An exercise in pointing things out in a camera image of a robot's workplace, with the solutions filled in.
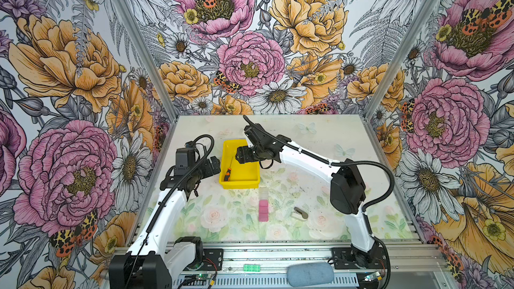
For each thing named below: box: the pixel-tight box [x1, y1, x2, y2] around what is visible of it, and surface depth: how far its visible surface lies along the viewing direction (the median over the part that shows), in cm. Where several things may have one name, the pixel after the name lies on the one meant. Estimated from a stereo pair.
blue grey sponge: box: [287, 262, 335, 287], surface depth 70 cm
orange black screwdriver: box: [223, 156, 234, 182], surface depth 96 cm
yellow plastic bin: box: [218, 139, 261, 190], surface depth 96 cm
